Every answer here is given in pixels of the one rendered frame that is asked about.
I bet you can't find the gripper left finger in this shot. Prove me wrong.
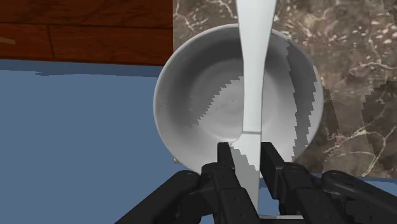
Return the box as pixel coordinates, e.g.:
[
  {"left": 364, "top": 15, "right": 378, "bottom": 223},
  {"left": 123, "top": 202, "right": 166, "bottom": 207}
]
[{"left": 115, "top": 142, "right": 261, "bottom": 224}]

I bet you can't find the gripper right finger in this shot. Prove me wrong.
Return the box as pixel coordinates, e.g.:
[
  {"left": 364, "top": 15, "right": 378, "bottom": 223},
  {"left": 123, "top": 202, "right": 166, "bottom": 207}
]
[{"left": 260, "top": 141, "right": 397, "bottom": 224}]

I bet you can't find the silver table knife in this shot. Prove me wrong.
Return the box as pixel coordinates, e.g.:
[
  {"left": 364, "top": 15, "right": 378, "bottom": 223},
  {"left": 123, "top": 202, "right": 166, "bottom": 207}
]
[{"left": 230, "top": 0, "right": 277, "bottom": 215}]

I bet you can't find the white bowl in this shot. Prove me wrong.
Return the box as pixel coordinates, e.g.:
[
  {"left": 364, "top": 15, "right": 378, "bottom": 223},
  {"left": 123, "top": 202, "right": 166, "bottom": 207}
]
[{"left": 153, "top": 23, "right": 324, "bottom": 179}]

